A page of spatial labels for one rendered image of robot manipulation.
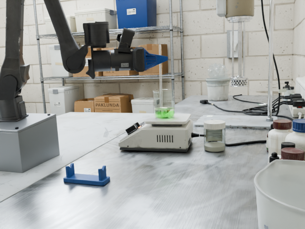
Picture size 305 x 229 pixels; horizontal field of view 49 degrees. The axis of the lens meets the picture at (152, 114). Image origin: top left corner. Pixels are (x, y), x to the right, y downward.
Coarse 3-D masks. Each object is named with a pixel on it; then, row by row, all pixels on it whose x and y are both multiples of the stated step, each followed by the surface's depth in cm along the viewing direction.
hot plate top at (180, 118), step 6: (180, 114) 101; (186, 114) 100; (144, 120) 94; (150, 120) 93; (156, 120) 93; (162, 120) 93; (168, 120) 92; (174, 120) 92; (180, 120) 92; (186, 120) 91
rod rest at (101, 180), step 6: (66, 168) 73; (72, 168) 75; (102, 168) 72; (66, 174) 73; (72, 174) 75; (78, 174) 75; (84, 174) 75; (90, 174) 75; (102, 174) 71; (66, 180) 73; (72, 180) 73; (78, 180) 72; (84, 180) 72; (90, 180) 71; (96, 180) 71; (102, 180) 71; (108, 180) 72
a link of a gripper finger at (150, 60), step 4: (144, 52) 88; (144, 56) 88; (148, 56) 90; (152, 56) 90; (156, 56) 91; (160, 56) 91; (164, 56) 92; (144, 60) 88; (148, 60) 91; (152, 60) 91; (156, 60) 91; (160, 60) 91; (164, 60) 92; (148, 64) 90; (152, 64) 91; (156, 64) 91; (148, 68) 90
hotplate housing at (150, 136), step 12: (144, 132) 93; (156, 132) 92; (168, 132) 91; (180, 132) 91; (192, 132) 102; (120, 144) 95; (132, 144) 95; (144, 144) 94; (156, 144) 93; (168, 144) 92; (180, 144) 91
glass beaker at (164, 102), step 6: (156, 90) 97; (162, 90) 98; (168, 90) 97; (174, 90) 94; (156, 96) 93; (162, 96) 92; (168, 96) 92; (156, 102) 93; (162, 102) 92; (168, 102) 93; (174, 102) 95; (156, 108) 94; (162, 108) 93; (168, 108) 93; (174, 108) 95; (156, 114) 94; (162, 114) 93; (168, 114) 93; (174, 114) 95
